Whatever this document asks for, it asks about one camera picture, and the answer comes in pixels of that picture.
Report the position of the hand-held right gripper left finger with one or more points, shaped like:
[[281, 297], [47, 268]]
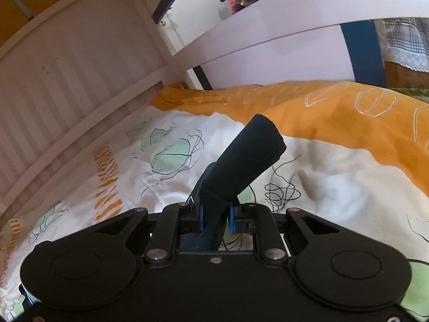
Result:
[[199, 222]]

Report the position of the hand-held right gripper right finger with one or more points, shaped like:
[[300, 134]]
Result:
[[231, 220]]

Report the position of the dark navy garment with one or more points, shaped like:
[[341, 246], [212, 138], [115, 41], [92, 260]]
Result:
[[241, 161]]

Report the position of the white orange printed duvet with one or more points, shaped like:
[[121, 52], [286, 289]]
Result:
[[335, 181]]

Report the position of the white wardrobe panels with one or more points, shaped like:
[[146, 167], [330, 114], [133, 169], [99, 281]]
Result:
[[285, 37]]

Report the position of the green patterned cloth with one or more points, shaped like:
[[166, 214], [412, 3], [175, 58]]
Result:
[[414, 94]]

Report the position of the cardboard box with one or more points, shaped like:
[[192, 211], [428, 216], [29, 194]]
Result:
[[407, 75]]

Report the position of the checked cloth with lace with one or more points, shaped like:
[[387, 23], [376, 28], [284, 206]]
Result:
[[404, 42]]

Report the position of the white slatted bed frame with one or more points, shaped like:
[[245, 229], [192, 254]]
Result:
[[67, 84]]

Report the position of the blue post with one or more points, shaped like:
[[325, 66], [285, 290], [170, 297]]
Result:
[[363, 57]]

